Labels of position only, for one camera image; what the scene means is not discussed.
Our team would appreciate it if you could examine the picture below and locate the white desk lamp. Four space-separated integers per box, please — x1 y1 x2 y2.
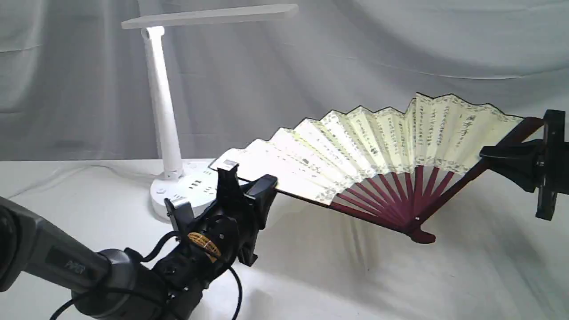
121 4 299 223

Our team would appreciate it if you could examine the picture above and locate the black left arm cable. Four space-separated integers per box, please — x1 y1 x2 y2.
49 231 243 320

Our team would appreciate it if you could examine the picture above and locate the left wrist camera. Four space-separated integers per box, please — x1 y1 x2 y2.
164 198 195 234

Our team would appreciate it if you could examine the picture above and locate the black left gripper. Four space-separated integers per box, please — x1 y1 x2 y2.
177 160 278 267

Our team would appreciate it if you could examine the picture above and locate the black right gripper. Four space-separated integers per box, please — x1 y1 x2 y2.
479 109 569 221

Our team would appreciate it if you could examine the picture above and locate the grey backdrop cloth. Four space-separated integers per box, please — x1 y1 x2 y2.
0 0 569 161

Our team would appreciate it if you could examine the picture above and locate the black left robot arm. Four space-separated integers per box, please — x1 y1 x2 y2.
1 164 278 320

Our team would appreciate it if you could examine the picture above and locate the paper folding fan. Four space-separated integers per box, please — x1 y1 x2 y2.
209 93 543 244

